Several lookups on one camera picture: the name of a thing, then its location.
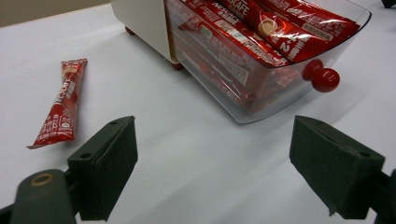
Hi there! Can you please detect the stack of red coffee packets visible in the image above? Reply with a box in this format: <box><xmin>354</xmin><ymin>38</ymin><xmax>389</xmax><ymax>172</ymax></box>
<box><xmin>171</xmin><ymin>0</ymin><xmax>362</xmax><ymax>114</ymax></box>

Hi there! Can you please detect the clear drawer with red knob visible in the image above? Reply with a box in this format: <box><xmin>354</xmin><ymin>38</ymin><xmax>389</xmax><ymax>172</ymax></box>
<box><xmin>163</xmin><ymin>0</ymin><xmax>373</xmax><ymax>125</ymax></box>

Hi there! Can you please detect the red coffee stick sachet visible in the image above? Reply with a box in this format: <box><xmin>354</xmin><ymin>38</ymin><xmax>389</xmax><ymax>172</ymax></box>
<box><xmin>25</xmin><ymin>58</ymin><xmax>89</xmax><ymax>150</ymax></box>

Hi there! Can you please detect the cream storage cabinet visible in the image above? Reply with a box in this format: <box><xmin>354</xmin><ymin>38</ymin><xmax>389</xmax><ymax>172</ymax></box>
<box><xmin>109</xmin><ymin>0</ymin><xmax>185</xmax><ymax>71</ymax></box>

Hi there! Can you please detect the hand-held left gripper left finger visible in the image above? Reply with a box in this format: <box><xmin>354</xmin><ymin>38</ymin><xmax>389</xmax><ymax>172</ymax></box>
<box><xmin>67</xmin><ymin>115</ymin><xmax>139</xmax><ymax>222</ymax></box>

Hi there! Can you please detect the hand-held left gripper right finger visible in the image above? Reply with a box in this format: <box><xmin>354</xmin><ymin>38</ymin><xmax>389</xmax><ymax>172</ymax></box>
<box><xmin>289</xmin><ymin>115</ymin><xmax>387</xmax><ymax>220</ymax></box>

